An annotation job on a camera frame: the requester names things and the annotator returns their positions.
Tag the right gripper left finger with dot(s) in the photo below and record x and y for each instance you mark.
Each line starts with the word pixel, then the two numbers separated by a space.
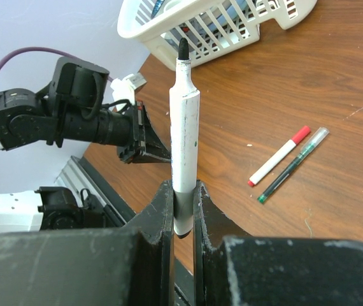
pixel 129 265

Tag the red marker cap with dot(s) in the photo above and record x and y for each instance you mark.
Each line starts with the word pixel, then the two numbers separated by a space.
pixel 301 134

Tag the white black marker pen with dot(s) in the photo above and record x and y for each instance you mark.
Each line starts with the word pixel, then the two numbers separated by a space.
pixel 184 106

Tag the clear pen cap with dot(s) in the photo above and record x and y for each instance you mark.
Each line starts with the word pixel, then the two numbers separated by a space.
pixel 314 141

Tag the aluminium frame rail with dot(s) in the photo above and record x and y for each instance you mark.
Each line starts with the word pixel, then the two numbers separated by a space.
pixel 74 177

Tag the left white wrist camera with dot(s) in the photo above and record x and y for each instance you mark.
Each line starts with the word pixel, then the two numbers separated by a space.
pixel 128 87

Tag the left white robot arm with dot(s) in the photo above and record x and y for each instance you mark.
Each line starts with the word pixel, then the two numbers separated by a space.
pixel 70 107

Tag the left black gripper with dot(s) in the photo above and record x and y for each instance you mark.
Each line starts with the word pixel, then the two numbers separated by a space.
pixel 121 130

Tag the green gel pen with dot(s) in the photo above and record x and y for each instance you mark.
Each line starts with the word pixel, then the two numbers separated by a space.
pixel 286 173

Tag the white plastic dish basket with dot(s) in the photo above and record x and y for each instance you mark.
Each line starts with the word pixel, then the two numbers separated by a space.
pixel 212 28

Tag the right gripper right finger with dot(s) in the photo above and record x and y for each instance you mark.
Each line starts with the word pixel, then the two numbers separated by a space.
pixel 231 267

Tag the white red marker pen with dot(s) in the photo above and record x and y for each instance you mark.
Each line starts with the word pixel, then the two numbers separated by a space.
pixel 282 152

